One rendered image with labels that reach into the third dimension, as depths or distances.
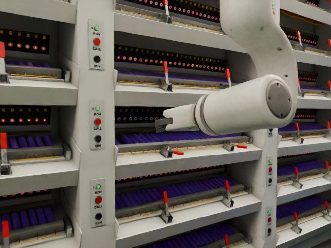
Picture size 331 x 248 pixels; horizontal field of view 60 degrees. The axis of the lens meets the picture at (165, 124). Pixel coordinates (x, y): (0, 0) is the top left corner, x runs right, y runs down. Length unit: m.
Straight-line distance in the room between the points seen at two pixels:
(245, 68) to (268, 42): 0.68
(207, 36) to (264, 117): 0.57
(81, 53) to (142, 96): 0.20
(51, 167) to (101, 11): 0.41
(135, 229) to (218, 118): 0.48
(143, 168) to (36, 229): 0.31
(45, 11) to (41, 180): 0.39
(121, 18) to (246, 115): 0.48
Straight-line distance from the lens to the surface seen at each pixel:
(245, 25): 0.51
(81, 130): 0.74
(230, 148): 1.03
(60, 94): 0.73
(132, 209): 0.91
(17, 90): 0.71
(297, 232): 1.48
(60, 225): 0.84
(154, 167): 0.85
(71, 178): 0.75
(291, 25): 1.73
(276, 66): 0.57
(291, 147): 1.32
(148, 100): 0.82
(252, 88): 0.46
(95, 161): 0.76
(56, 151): 0.79
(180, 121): 0.58
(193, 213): 0.99
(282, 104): 0.48
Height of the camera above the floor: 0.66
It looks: 2 degrees down
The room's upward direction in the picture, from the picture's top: straight up
